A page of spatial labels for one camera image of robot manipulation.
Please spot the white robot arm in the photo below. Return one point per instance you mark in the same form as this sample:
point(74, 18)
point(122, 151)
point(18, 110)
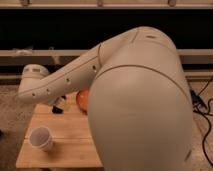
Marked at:
point(139, 105)

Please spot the black rectangular remote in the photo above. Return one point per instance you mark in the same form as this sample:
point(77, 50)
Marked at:
point(58, 107)

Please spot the wooden wall rail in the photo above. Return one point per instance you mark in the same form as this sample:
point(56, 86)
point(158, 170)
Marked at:
point(50, 57)

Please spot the white paper cup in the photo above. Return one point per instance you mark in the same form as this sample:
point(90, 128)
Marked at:
point(41, 138)

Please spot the light wooden table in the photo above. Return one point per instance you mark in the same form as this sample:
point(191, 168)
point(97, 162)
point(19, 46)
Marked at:
point(73, 146)

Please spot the orange ceramic bowl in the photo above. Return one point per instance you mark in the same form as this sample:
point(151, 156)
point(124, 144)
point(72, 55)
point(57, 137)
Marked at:
point(82, 100)

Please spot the black power adapter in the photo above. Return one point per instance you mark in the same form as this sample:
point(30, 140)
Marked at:
point(194, 97)

